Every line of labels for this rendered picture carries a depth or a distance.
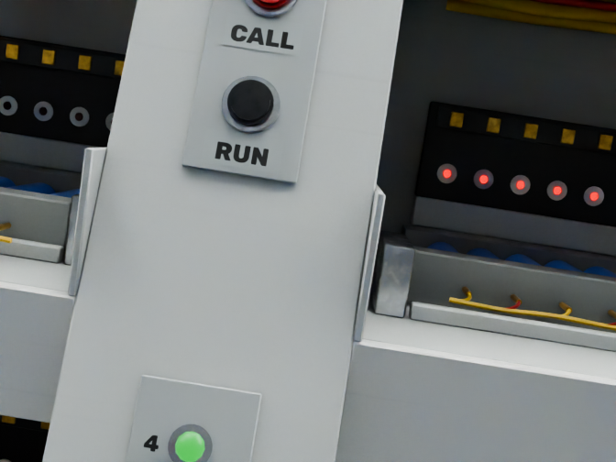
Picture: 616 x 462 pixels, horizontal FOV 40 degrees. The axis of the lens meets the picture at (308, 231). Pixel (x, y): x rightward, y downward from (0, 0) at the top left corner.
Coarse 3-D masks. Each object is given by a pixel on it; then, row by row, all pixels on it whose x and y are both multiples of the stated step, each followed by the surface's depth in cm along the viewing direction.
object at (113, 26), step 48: (0, 0) 51; (48, 0) 51; (96, 0) 51; (432, 0) 51; (96, 48) 51; (432, 48) 51; (480, 48) 51; (528, 48) 51; (576, 48) 51; (432, 96) 50; (480, 96) 50; (528, 96) 50; (576, 96) 50; (384, 144) 50; (384, 192) 49
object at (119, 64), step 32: (0, 64) 47; (32, 64) 47; (64, 64) 47; (96, 64) 47; (0, 96) 47; (32, 96) 47; (64, 96) 47; (96, 96) 47; (0, 128) 48; (32, 128) 47; (64, 128) 47; (96, 128) 47
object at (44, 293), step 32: (0, 160) 47; (32, 160) 47; (64, 160) 47; (96, 160) 28; (96, 192) 29; (0, 256) 33; (64, 256) 35; (0, 288) 28; (32, 288) 29; (64, 288) 29; (0, 320) 28; (32, 320) 28; (64, 320) 28; (0, 352) 29; (32, 352) 28; (64, 352) 28; (0, 384) 29; (32, 384) 29; (32, 416) 29
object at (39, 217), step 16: (0, 192) 34; (16, 192) 34; (32, 192) 35; (0, 208) 34; (16, 208) 34; (32, 208) 34; (48, 208) 34; (64, 208) 34; (0, 224) 34; (16, 224) 34; (32, 224) 34; (48, 224) 34; (64, 224) 34; (0, 240) 32; (32, 240) 34; (48, 240) 34; (64, 240) 34
